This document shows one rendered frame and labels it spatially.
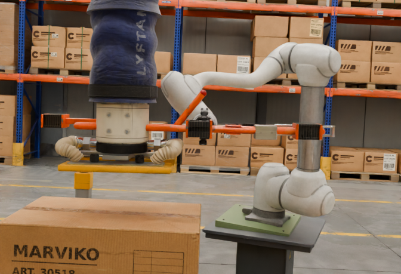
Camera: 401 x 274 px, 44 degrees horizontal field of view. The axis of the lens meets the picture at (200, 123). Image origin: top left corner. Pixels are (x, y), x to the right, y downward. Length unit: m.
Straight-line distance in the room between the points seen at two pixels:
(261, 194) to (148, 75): 1.01
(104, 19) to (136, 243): 0.68
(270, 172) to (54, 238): 1.13
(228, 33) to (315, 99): 8.06
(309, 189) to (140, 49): 1.03
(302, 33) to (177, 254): 7.71
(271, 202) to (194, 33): 8.01
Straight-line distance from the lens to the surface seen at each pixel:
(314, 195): 2.22
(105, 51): 1.56
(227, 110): 10.09
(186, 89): 1.90
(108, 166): 1.52
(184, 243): 1.51
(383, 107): 10.74
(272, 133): 1.60
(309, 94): 2.17
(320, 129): 1.62
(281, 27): 8.97
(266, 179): 2.34
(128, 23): 1.56
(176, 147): 1.53
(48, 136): 10.50
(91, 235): 1.54
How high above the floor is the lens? 1.35
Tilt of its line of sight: 3 degrees down
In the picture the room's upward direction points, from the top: 3 degrees clockwise
